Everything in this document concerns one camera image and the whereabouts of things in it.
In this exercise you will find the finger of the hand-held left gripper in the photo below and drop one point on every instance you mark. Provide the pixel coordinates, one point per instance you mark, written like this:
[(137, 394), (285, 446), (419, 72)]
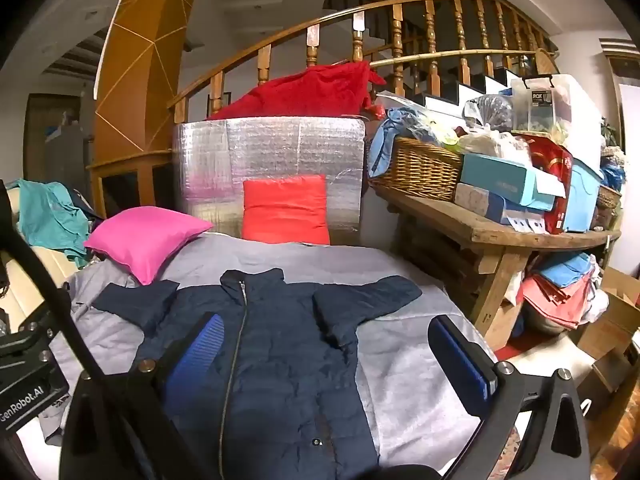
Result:
[(22, 340)]

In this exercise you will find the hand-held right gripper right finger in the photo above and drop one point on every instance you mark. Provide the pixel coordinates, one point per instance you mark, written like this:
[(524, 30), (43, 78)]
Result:
[(460, 360)]

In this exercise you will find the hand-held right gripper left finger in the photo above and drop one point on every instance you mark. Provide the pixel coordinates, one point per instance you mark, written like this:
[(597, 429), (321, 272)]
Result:
[(196, 355)]

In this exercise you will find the navy blue padded jacket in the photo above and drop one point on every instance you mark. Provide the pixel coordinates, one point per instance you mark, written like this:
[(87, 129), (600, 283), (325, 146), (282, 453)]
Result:
[(280, 360)]

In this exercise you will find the cream sofa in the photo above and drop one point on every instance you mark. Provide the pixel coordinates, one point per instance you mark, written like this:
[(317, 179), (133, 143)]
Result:
[(20, 300)]

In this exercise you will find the grey blanket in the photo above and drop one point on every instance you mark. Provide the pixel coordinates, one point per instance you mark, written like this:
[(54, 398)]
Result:
[(400, 400)]

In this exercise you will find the grey collared shirt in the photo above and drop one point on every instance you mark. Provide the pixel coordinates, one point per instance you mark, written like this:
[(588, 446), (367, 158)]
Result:
[(100, 340)]

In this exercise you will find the coral cloth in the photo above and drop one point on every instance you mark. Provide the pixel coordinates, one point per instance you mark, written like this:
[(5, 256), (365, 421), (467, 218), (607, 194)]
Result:
[(555, 300)]

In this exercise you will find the pink pillow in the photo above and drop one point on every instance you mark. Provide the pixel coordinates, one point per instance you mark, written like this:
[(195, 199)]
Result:
[(145, 240)]

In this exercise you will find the teal garment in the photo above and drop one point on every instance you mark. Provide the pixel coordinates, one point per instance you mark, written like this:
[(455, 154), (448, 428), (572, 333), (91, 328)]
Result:
[(50, 215)]

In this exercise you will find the wooden bench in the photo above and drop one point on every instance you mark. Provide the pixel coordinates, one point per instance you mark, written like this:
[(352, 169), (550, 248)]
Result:
[(490, 235)]

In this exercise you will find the blue folded cloth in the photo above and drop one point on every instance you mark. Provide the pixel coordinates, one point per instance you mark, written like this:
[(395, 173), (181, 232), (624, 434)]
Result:
[(565, 267)]

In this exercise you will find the brown cardboard box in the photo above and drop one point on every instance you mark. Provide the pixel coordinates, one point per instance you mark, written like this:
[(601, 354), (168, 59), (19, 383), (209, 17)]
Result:
[(610, 330)]

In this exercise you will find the white and blue box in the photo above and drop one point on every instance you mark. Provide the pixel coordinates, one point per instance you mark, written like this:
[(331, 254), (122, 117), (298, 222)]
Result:
[(480, 202)]

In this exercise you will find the red-orange pillow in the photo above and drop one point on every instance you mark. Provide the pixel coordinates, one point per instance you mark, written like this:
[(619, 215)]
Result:
[(285, 210)]

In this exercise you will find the teal cardboard box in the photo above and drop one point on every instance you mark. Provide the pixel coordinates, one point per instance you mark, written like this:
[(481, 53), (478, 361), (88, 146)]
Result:
[(500, 175)]

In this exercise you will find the red bag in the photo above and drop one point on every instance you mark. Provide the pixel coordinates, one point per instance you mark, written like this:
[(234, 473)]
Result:
[(557, 180)]

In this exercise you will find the blue plastic bin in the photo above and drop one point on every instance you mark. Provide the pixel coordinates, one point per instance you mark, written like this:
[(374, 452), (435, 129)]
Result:
[(582, 195)]

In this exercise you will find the wooden door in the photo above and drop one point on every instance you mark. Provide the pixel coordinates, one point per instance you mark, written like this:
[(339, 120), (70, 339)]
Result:
[(35, 130)]

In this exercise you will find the white plastic bag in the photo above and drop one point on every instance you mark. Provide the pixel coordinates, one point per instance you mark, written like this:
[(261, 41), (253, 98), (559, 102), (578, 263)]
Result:
[(495, 145)]

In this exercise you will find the silver foil insulation panel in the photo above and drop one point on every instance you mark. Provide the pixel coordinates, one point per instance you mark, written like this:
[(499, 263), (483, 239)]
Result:
[(270, 150)]

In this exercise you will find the small wicker basket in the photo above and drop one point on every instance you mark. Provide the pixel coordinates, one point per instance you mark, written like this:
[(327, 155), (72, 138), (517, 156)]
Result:
[(609, 197)]

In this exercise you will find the light blue cloth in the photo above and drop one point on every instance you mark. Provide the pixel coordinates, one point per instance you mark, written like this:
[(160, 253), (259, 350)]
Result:
[(385, 140)]

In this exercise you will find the grey plastic bag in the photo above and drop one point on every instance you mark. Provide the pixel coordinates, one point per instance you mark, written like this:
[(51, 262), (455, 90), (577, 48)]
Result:
[(487, 110)]

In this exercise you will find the clear plastic storage box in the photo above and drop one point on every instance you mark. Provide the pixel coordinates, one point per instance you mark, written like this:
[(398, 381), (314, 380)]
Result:
[(575, 110)]

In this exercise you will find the red cloth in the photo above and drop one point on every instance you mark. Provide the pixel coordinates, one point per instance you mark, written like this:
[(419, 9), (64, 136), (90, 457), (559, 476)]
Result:
[(300, 92)]

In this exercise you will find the wooden pillar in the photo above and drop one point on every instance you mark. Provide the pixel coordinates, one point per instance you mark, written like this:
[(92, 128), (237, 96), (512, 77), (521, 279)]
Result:
[(140, 60)]

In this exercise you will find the wooden stair railing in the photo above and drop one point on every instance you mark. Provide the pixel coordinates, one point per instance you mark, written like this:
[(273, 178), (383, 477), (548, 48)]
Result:
[(397, 35)]

